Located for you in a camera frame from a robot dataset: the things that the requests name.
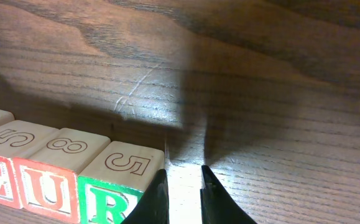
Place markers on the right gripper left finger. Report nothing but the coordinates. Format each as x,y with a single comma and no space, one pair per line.
153,207

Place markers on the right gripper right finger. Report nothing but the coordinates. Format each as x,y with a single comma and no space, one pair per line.
217,206

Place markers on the green R block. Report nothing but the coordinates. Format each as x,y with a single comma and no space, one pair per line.
110,187

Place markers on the red U block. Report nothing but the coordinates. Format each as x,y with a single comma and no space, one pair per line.
47,174

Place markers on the red E block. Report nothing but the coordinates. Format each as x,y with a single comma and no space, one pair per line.
17,139

